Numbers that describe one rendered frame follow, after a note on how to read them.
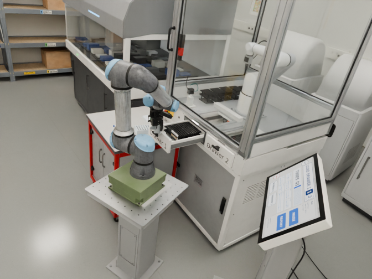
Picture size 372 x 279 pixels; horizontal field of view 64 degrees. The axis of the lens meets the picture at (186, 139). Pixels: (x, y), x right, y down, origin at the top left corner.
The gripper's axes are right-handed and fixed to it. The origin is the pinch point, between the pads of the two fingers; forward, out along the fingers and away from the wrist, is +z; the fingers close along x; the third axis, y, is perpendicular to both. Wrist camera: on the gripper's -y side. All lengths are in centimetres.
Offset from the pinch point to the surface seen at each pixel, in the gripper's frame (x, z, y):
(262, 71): 50, -60, -32
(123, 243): 32, 61, 38
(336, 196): 57, 90, -204
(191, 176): 6, 45, -34
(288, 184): 93, -17, -21
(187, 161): -3.0, 36.0, -33.5
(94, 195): 28, 15, 55
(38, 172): -109, 91, 66
